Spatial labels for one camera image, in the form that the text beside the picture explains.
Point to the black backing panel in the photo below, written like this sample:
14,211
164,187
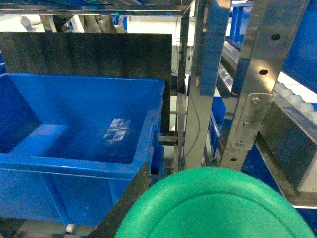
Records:
93,54

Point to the steel corner bracket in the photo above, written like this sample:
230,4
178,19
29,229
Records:
253,112

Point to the green mushroom push button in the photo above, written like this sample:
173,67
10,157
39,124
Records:
212,202

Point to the white roller track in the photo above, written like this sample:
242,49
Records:
297,102

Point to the blue bin left upper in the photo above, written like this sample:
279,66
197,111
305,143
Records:
71,145

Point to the perforated steel shelf upright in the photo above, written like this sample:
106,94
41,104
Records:
271,29

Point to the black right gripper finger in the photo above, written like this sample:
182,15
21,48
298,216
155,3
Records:
110,224

